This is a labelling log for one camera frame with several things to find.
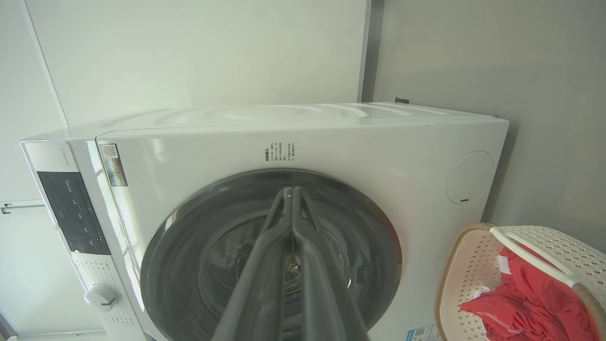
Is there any silver QR code sticker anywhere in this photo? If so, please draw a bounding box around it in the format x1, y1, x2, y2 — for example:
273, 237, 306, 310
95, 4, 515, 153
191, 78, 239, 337
99, 144, 129, 188

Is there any round white filter cover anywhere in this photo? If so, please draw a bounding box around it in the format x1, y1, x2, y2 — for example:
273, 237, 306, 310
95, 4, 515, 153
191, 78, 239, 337
446, 151, 496, 206

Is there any grey wall bar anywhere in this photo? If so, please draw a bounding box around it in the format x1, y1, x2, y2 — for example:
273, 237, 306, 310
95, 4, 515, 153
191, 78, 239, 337
0, 201, 46, 215

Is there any white front-load washing machine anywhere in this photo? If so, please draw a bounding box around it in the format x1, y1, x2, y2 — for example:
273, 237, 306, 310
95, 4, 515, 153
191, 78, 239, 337
20, 102, 510, 341

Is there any white washer control knob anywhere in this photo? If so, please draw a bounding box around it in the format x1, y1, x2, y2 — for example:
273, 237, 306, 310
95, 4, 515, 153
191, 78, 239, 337
84, 283, 120, 312

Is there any red and white garment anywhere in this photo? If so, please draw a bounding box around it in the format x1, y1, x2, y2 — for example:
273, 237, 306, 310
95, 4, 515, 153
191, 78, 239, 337
460, 246, 600, 341

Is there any round black glass washer door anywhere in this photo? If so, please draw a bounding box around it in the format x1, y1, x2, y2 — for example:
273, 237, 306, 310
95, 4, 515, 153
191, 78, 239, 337
140, 169, 403, 341

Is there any blue energy label sticker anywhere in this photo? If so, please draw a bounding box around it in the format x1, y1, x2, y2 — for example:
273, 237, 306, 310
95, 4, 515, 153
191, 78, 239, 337
406, 324, 441, 341

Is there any cream perforated plastic laundry basket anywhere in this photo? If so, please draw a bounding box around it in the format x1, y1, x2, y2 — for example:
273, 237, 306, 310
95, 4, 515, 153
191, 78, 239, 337
434, 223, 606, 341

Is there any black washer control panel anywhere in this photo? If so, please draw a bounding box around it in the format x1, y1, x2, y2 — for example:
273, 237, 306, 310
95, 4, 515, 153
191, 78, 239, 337
37, 170, 111, 256

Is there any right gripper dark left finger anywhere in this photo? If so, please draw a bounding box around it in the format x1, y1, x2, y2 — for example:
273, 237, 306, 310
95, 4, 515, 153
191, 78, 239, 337
212, 187, 295, 341

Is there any small printed text label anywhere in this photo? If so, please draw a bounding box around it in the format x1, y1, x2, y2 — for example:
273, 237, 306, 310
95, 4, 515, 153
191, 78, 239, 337
265, 141, 297, 163

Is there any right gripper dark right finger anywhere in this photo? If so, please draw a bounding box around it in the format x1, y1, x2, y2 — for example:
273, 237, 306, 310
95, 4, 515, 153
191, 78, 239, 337
292, 187, 370, 341

